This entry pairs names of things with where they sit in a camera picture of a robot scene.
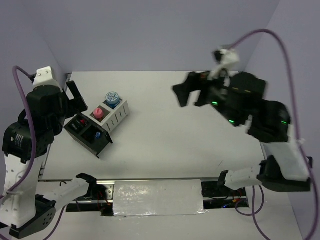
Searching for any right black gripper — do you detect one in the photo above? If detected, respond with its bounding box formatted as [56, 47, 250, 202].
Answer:
[168, 63, 239, 126]

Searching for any pink capped marker bottle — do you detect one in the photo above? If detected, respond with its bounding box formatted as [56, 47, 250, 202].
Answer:
[93, 107, 104, 120]

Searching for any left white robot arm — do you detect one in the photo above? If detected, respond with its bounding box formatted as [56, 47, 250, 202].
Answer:
[0, 81, 98, 240]

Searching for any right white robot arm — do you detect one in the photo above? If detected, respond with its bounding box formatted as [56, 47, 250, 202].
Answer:
[172, 69, 312, 196]

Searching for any black mesh organizer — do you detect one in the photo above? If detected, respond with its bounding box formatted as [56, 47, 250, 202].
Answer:
[64, 113, 113, 159]

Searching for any white mesh organizer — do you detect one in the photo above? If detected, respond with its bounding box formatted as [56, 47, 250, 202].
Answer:
[87, 99, 130, 134]

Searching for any silver foil cover plate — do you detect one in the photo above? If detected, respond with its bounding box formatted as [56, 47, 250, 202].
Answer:
[113, 179, 205, 217]

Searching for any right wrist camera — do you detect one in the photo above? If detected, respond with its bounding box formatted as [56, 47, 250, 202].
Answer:
[208, 48, 240, 80]

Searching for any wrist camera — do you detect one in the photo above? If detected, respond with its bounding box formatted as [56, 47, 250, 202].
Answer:
[31, 66, 60, 89]
[208, 48, 240, 80]

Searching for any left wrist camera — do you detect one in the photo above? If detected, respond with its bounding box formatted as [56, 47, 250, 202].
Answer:
[31, 66, 60, 89]

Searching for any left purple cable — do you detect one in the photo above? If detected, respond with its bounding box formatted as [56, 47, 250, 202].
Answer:
[0, 65, 66, 240]

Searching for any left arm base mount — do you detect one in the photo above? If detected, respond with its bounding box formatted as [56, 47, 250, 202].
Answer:
[66, 173, 115, 217]

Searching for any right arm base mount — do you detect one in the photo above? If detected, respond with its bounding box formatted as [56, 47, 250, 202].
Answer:
[200, 177, 249, 210]

